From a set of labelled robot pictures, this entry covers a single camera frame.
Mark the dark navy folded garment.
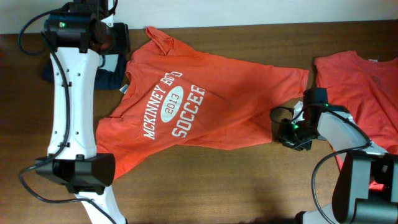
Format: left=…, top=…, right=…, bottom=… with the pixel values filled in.
left=41, top=52, right=129, bottom=91

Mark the plain orange t-shirt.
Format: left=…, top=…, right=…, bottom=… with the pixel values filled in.
left=313, top=50, right=398, bottom=191

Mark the light grey folded garment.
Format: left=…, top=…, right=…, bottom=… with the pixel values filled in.
left=98, top=54, right=119, bottom=72

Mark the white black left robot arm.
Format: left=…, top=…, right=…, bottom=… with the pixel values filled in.
left=35, top=1, right=129, bottom=223

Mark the orange McKinney soccer t-shirt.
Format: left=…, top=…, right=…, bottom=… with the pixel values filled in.
left=96, top=27, right=308, bottom=177

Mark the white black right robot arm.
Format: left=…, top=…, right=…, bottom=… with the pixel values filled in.
left=277, top=88, right=397, bottom=223

